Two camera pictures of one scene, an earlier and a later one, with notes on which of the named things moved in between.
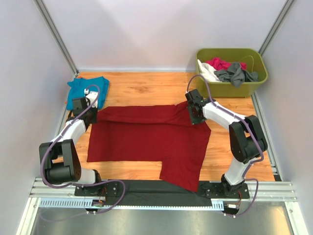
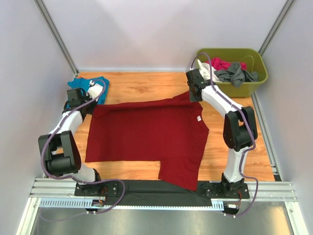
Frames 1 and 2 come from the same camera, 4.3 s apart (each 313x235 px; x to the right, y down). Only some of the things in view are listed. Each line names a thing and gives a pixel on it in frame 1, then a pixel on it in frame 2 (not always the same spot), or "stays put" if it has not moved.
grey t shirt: (236, 75) stays put
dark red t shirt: (165, 133) stays put
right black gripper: (194, 121) to (192, 99)
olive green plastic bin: (254, 62) stays put
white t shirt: (208, 72) stays put
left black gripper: (95, 110) to (94, 104)
